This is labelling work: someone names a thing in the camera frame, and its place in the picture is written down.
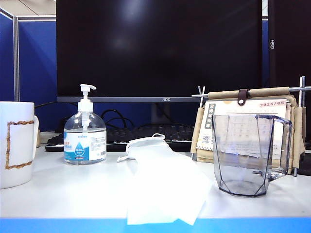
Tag transparent plastic cup with handle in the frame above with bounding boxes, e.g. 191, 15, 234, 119
211, 114, 293, 197

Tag black keyboard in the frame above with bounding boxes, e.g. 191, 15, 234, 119
45, 123, 196, 152

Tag large black AOC monitor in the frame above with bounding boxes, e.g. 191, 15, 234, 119
55, 0, 263, 124

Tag paper desk calendar pages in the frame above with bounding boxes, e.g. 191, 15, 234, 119
196, 99, 287, 162

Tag clear hand sanitizer pump bottle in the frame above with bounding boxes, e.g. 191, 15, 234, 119
63, 84, 107, 166

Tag beige fabric metal calendar stand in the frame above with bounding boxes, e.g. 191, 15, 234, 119
190, 76, 311, 177

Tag black HSD monitor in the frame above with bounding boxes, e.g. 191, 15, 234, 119
268, 0, 311, 88

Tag black cable behind monitor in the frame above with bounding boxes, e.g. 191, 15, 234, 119
102, 109, 136, 129

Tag brown leather snap strap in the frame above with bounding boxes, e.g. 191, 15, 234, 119
238, 88, 250, 105

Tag thick black cable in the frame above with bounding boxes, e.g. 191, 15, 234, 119
34, 100, 58, 109

